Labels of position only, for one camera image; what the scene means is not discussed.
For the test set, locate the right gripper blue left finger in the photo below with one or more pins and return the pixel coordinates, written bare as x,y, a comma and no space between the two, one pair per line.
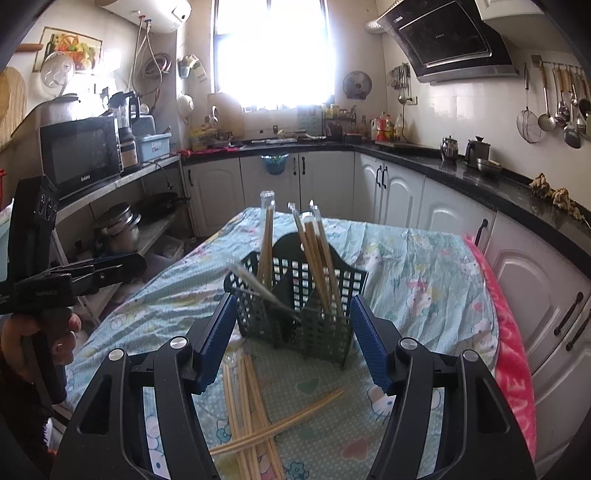
209,339

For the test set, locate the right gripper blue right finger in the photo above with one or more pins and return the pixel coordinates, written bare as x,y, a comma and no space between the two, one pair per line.
378,339

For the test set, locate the dark green utensil basket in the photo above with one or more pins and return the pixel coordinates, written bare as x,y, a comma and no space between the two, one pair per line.
318,335

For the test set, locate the black kitchen countertop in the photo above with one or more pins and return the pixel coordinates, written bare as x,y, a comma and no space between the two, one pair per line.
509,193

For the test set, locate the person's left hand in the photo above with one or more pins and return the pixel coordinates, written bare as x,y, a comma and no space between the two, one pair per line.
17,327

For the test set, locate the black tracker box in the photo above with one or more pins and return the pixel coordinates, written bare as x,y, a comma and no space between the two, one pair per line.
32,222

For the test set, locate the bamboo chopsticks pair crossing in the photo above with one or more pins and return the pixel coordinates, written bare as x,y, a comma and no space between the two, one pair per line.
285,424

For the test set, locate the cartoon print tablecloth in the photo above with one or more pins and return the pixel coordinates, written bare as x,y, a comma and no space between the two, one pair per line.
428,284

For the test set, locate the bamboo chopsticks on table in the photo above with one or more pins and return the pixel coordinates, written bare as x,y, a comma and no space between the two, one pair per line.
247,415

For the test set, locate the black microwave oven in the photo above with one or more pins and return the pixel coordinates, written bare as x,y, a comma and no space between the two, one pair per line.
78,154

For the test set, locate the pink fleece blanket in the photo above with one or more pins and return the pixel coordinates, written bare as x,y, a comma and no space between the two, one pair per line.
512,372

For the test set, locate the blue plastic storage box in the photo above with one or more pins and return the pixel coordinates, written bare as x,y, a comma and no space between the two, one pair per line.
152,147

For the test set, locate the white lower cabinets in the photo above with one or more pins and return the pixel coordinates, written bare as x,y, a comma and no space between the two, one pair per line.
548,296

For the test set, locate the blue hanging bin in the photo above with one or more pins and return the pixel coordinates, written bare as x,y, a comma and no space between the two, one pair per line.
275,164

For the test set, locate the wooden cutting board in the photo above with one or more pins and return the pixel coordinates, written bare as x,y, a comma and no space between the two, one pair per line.
13,103

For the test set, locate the black blender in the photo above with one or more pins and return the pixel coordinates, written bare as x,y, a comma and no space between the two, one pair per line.
125,108

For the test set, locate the small steel kettle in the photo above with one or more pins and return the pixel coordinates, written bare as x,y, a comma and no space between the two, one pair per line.
449,149

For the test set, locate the steel bowl on counter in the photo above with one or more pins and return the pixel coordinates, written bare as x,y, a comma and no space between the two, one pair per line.
488,167

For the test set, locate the black coffee pot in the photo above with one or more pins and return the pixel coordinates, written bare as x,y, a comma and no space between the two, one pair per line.
476,149

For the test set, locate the red bottle on counter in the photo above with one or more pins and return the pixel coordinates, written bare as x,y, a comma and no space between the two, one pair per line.
382,128

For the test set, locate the brown rag on counter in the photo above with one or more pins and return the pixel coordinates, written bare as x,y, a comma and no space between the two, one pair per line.
560,198

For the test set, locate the steel ladle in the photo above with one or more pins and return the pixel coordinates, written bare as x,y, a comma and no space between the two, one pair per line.
546,121

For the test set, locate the white water heater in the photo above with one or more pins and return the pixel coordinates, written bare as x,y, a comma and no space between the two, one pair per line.
165,16

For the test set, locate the black range hood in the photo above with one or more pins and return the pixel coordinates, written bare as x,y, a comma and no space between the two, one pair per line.
447,40

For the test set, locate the fruit picture on wall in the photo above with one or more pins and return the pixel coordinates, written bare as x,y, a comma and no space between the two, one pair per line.
85,51

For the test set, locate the round wall fan vent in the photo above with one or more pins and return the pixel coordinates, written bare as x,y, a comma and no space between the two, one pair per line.
357,85

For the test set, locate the wire mesh skimmer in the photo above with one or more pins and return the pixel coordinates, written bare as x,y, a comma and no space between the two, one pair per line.
527,121

